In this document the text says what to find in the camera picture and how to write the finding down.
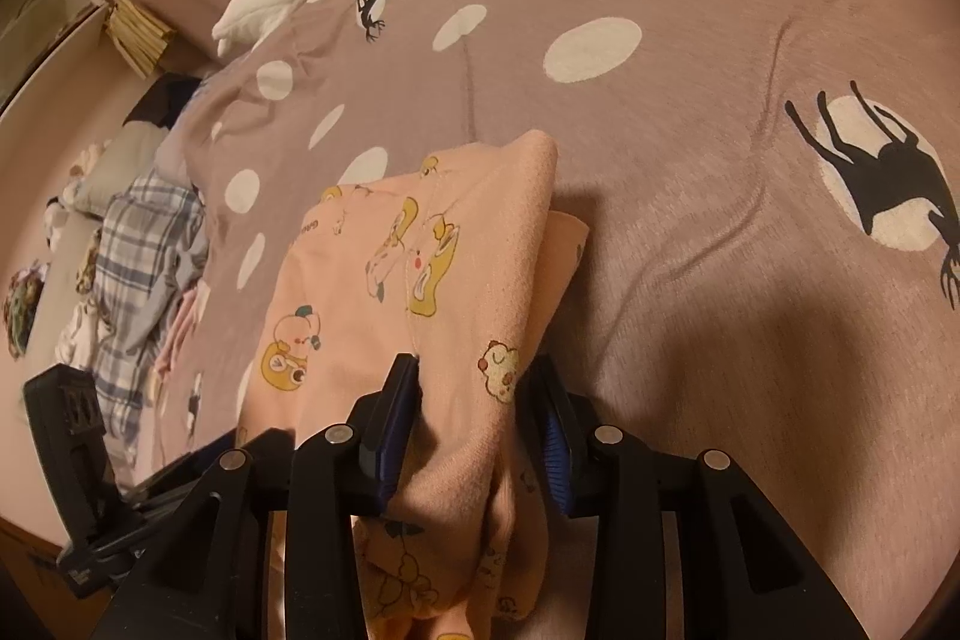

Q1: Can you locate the mauve polka-dot deer blanket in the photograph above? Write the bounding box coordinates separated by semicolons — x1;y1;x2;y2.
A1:
150;0;960;640

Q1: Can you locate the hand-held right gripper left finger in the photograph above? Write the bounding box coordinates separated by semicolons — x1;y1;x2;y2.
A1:
90;353;422;640

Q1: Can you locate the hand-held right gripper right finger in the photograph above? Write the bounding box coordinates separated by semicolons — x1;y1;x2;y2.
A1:
523;364;875;640

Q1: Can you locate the light pink garment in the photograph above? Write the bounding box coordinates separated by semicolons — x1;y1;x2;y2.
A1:
150;278;215;397

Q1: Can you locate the blue plaid shirt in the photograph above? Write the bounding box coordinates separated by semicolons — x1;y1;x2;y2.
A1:
88;166;212;468

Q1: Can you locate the colourful patterned item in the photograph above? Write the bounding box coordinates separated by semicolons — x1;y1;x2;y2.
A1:
2;263;50;362

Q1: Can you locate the peach printed small garment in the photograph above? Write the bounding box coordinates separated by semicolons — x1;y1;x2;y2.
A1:
236;130;593;640

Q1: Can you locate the grey cushion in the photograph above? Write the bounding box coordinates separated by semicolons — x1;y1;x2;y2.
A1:
61;122;177;217

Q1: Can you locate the white crumpled cloth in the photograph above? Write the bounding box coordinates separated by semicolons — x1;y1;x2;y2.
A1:
54;299;113;365

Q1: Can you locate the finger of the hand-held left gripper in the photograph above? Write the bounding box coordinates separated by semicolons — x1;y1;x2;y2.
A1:
120;428;295;512

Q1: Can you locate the dark cloth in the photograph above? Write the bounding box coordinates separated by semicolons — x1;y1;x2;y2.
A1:
121;71;207;133

